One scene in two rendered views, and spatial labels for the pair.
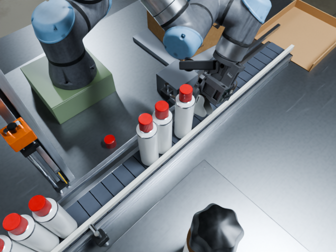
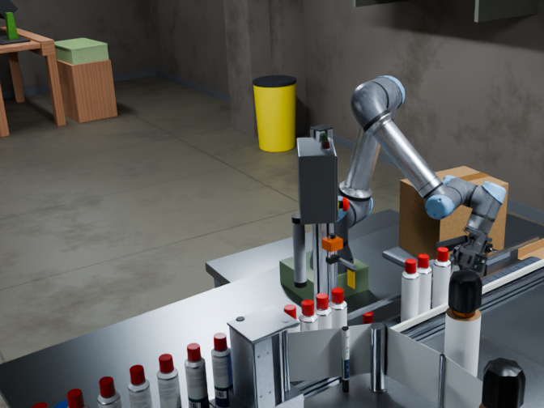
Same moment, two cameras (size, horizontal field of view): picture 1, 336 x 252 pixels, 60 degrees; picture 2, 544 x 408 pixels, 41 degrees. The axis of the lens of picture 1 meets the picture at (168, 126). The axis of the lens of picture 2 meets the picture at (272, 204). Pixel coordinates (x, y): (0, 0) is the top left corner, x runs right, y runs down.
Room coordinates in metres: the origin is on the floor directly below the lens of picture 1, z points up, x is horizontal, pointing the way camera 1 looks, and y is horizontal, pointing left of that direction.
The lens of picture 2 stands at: (-1.61, 0.11, 2.04)
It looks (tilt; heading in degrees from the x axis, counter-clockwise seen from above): 21 degrees down; 10
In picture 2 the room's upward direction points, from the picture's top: 3 degrees counter-clockwise
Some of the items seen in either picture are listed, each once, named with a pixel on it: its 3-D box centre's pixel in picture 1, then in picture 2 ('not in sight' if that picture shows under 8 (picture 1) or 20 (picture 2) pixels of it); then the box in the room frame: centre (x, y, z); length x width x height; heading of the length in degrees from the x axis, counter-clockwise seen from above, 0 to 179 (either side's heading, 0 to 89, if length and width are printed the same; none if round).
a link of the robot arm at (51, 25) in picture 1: (59, 29); (331, 218); (0.68, 0.31, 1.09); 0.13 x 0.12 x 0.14; 155
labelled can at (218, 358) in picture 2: not in sight; (223, 370); (-0.08, 0.52, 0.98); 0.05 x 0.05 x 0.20
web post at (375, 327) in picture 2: not in sight; (377, 357); (0.03, 0.14, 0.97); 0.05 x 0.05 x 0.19
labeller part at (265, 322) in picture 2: not in sight; (262, 322); (-0.11, 0.41, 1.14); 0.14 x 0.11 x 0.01; 134
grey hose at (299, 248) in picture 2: not in sight; (299, 251); (0.22, 0.36, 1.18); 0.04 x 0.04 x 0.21
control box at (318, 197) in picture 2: not in sight; (316, 179); (0.25, 0.31, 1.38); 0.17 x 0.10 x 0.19; 9
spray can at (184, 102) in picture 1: (184, 112); (441, 279); (0.46, -0.04, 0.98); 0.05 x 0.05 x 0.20
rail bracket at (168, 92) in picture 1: (172, 105); not in sight; (0.54, -0.01, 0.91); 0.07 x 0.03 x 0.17; 44
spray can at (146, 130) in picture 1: (147, 140); (410, 291); (0.37, 0.05, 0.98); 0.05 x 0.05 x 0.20
